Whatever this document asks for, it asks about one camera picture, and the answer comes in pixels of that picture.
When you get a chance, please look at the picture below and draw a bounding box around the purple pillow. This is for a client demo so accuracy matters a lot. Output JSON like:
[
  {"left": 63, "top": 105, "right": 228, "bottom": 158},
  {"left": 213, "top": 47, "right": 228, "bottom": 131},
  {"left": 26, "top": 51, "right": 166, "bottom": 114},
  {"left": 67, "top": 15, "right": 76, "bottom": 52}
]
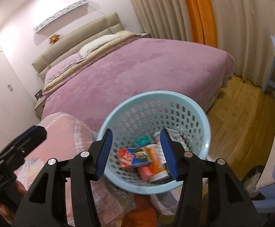
[{"left": 45, "top": 53, "right": 85, "bottom": 86}]

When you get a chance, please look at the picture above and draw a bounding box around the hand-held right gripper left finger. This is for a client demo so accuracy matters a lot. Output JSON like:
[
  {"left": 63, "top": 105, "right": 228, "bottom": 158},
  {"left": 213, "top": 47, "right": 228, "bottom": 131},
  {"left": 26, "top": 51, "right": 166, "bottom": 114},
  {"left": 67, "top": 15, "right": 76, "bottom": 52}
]
[{"left": 13, "top": 128, "right": 114, "bottom": 227}]

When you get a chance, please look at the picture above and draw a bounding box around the white wardrobe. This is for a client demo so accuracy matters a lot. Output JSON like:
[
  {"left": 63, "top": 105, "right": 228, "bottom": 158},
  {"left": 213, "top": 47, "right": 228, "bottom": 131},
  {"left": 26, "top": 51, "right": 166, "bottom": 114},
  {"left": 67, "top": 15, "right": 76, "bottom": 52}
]
[{"left": 0, "top": 51, "right": 41, "bottom": 147}]

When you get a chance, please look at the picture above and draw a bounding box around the light blue plastic basket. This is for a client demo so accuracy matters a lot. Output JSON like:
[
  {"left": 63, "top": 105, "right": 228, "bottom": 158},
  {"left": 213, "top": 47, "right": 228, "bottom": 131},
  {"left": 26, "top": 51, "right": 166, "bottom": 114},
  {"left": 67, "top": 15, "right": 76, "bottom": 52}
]
[{"left": 97, "top": 90, "right": 211, "bottom": 195}]

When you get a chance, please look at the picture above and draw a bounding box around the orange paper cup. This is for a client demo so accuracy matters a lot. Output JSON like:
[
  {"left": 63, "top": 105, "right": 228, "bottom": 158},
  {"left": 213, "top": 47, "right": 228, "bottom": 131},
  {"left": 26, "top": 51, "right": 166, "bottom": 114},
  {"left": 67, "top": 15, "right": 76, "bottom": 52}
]
[{"left": 144, "top": 144, "right": 170, "bottom": 182}]

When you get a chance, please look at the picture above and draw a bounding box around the teal packet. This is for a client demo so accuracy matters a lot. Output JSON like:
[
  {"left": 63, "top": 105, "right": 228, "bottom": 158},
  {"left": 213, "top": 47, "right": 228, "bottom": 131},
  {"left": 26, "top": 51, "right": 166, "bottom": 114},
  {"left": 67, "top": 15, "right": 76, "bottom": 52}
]
[{"left": 136, "top": 136, "right": 151, "bottom": 147}]

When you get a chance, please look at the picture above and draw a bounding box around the person's left hand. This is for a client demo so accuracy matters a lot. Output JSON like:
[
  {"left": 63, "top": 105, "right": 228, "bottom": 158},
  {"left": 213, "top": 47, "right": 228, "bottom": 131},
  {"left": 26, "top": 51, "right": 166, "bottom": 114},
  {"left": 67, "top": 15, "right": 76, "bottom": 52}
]
[{"left": 0, "top": 181, "right": 27, "bottom": 221}]

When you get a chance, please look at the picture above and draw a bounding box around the beige padded headboard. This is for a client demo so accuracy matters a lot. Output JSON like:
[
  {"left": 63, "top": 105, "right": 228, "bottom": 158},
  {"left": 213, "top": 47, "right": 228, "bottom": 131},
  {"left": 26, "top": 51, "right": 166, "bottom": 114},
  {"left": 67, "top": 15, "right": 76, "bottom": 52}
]
[{"left": 32, "top": 12, "right": 126, "bottom": 83}]

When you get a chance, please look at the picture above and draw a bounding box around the pink and white bottle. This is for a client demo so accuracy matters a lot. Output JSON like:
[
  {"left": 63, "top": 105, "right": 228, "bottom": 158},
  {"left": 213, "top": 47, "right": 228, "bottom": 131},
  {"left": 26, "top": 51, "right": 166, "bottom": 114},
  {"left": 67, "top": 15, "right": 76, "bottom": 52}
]
[{"left": 153, "top": 131, "right": 167, "bottom": 165}]

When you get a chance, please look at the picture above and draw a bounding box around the white patterned wall shelf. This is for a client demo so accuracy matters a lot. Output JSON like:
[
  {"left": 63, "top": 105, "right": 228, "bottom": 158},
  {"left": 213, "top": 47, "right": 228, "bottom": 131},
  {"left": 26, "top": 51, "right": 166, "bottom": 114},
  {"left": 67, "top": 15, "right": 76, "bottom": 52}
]
[{"left": 33, "top": 0, "right": 89, "bottom": 33}]

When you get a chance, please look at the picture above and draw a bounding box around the orange curtain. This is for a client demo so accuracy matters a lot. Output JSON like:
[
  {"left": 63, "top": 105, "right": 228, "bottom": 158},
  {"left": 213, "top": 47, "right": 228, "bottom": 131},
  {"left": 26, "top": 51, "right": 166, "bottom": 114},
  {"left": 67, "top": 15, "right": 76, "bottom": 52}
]
[{"left": 179, "top": 0, "right": 218, "bottom": 49}]

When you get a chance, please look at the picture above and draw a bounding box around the black waste bin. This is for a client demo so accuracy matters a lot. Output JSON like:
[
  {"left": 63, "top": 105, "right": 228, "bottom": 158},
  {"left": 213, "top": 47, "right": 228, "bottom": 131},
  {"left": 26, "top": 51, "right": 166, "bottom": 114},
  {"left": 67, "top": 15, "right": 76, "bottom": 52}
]
[{"left": 241, "top": 165, "right": 265, "bottom": 198}]

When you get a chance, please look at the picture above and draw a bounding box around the white patterned pillow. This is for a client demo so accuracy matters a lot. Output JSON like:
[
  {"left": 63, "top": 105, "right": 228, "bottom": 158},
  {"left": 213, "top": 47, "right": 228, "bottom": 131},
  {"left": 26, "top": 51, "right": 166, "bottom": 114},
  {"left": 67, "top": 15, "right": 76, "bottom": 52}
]
[{"left": 78, "top": 34, "right": 121, "bottom": 57}]

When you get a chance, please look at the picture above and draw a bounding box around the red printed box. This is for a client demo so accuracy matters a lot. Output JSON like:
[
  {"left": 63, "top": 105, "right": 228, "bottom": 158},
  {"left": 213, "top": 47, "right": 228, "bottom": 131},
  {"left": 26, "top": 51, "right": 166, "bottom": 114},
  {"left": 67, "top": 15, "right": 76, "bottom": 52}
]
[{"left": 117, "top": 147, "right": 153, "bottom": 169}]

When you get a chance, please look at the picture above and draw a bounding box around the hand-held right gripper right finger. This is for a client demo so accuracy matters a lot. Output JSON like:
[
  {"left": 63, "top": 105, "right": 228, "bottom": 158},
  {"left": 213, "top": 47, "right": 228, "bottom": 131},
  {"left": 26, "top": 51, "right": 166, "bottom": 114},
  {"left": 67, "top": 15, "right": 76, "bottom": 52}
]
[{"left": 159, "top": 129, "right": 262, "bottom": 227}]

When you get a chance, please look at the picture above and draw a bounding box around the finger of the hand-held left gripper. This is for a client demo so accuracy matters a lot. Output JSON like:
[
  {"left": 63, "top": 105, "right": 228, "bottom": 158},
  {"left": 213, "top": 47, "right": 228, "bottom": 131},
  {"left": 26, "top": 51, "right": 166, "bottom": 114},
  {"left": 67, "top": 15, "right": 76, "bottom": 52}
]
[
  {"left": 19, "top": 126, "right": 47, "bottom": 154},
  {"left": 13, "top": 125, "right": 40, "bottom": 145}
]

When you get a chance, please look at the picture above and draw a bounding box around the grey nightstand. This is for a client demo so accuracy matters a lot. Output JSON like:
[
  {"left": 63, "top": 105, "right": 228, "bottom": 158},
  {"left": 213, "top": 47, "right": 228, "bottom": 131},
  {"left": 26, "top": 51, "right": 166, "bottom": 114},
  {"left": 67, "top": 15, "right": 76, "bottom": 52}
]
[{"left": 34, "top": 96, "right": 46, "bottom": 120}]

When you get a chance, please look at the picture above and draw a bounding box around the pink packet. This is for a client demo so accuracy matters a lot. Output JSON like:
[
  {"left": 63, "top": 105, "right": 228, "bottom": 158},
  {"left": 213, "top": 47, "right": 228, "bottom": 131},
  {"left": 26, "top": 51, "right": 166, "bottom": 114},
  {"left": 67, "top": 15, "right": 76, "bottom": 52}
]
[{"left": 137, "top": 166, "right": 152, "bottom": 178}]

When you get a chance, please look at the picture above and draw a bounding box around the bed with purple cover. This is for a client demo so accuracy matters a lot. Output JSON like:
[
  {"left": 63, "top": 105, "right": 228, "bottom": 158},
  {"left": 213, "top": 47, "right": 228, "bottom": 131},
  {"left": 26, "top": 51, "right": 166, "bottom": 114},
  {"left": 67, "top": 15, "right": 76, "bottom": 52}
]
[{"left": 42, "top": 31, "right": 235, "bottom": 133}]

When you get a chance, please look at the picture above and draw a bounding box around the beige curtain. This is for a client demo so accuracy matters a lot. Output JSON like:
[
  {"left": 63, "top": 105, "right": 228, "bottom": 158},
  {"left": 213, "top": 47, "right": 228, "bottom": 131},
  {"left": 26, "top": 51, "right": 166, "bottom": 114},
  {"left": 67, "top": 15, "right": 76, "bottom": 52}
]
[{"left": 122, "top": 0, "right": 275, "bottom": 88}]

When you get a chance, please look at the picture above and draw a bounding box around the beige folded quilt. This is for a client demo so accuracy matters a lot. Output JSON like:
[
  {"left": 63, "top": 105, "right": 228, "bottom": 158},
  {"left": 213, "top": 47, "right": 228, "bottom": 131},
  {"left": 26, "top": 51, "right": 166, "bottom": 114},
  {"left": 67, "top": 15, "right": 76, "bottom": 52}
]
[{"left": 42, "top": 31, "right": 144, "bottom": 97}]

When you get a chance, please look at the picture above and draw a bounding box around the white and blue carton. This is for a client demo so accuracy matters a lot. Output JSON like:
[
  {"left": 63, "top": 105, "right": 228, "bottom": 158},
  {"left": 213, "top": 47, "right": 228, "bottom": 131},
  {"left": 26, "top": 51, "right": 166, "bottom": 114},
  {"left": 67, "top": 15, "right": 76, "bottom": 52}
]
[{"left": 167, "top": 128, "right": 188, "bottom": 147}]

